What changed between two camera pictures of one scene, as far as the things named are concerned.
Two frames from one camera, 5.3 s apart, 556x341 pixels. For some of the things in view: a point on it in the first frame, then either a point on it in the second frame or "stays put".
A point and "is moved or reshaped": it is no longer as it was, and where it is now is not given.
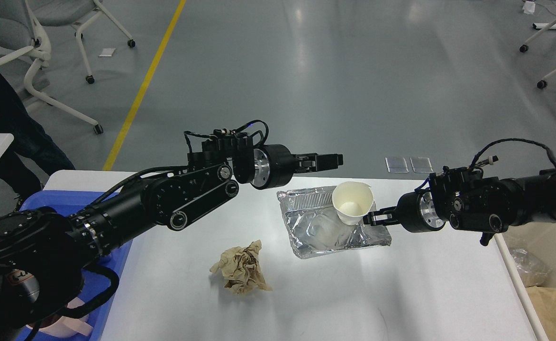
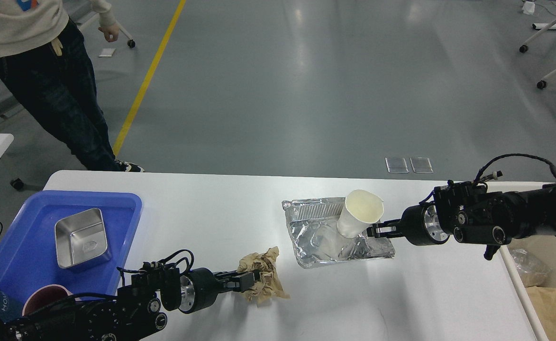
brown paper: [241, 269] is moved or reshaped
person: [24, 169] -> [38, 48]
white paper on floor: [107, 52] stays put
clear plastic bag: [533, 272] stays put
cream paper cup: [352, 201] is moved or reshaped
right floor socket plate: [421, 165] stays put
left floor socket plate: [396, 165] stays put
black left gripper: [275, 165] -> [206, 284]
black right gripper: [416, 212] -> [419, 224]
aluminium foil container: [314, 227] is moved or reshaped
